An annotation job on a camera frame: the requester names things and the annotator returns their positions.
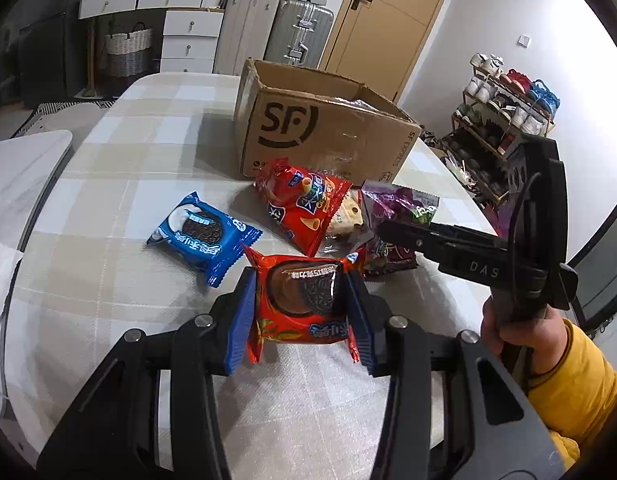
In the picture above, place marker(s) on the white tissue paper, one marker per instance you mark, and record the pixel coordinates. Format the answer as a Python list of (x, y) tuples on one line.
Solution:
[(1, 275)]

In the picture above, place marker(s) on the black white patterned rug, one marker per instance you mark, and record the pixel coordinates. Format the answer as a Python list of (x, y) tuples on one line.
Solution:
[(53, 115)]

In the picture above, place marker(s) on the purple plastic bag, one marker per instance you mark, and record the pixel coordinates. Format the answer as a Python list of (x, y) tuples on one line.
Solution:
[(506, 217)]

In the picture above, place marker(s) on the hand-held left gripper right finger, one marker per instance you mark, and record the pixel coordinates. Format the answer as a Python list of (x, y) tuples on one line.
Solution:
[(361, 320)]

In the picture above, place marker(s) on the grey refrigerator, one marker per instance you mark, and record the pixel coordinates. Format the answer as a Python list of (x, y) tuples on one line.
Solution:
[(48, 60)]

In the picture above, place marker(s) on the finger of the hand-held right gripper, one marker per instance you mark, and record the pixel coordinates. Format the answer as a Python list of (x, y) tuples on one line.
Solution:
[(468, 236), (403, 237)]

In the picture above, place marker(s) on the wooden door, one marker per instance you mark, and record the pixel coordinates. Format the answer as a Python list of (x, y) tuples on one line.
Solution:
[(388, 20)]

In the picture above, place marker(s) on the red chip packet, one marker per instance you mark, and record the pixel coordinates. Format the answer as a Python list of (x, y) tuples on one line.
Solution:
[(298, 200)]

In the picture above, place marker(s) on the red cookie packet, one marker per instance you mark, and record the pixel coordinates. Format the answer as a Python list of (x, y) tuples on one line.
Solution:
[(303, 300)]

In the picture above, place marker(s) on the white drawer dresser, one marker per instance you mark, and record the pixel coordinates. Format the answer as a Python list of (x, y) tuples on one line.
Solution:
[(188, 35)]

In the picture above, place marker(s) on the woven laundry basket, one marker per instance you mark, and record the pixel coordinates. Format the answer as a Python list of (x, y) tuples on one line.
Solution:
[(128, 52)]

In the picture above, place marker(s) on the person's right hand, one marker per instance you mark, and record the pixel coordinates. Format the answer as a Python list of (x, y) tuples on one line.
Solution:
[(548, 340)]

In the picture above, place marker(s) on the blue cookie packet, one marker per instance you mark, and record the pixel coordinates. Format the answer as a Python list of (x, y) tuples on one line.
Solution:
[(203, 235)]

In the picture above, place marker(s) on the brown cardboard box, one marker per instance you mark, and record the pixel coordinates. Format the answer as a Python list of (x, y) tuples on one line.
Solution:
[(308, 135)]

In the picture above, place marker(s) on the beige checked tablecloth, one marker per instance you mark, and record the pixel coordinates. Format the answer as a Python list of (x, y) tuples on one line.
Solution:
[(138, 160)]

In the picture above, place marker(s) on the white suitcase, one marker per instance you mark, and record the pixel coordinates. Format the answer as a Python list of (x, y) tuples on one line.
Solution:
[(246, 30)]

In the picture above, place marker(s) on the purple candy packet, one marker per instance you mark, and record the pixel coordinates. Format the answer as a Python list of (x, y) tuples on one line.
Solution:
[(388, 205)]

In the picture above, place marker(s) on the person's right forearm yellow sleeve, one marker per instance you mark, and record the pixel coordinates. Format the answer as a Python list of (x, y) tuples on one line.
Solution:
[(583, 390)]

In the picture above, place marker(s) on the white marble side table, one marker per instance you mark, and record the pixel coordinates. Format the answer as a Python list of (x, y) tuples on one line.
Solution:
[(18, 175)]

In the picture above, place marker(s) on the white light switch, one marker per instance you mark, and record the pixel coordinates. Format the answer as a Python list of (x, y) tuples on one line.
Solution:
[(525, 40)]

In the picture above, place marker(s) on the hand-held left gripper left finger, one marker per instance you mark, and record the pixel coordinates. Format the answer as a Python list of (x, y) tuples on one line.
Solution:
[(241, 320)]

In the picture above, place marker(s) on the silver suitcase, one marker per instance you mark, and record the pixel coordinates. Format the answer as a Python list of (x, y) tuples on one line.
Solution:
[(298, 32)]

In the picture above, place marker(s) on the wooden shoe rack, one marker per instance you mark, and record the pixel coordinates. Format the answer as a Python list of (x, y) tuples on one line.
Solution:
[(483, 160)]

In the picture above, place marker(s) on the clear dotted cracker packet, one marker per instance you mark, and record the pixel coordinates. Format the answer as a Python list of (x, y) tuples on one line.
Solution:
[(346, 220)]

